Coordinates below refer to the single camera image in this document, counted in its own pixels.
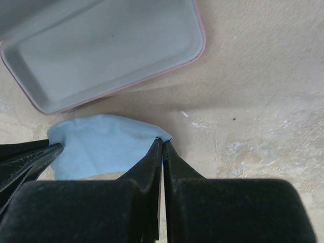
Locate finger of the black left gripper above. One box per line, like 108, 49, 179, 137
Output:
1, 143, 63, 215
1, 139, 49, 159

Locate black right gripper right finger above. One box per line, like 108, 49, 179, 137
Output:
163, 142, 317, 242

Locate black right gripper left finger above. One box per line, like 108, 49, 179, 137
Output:
1, 139, 162, 242

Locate blue cleaning cloth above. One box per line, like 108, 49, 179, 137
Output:
47, 114, 172, 180

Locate pink glasses case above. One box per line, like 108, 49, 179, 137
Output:
1, 1, 206, 114

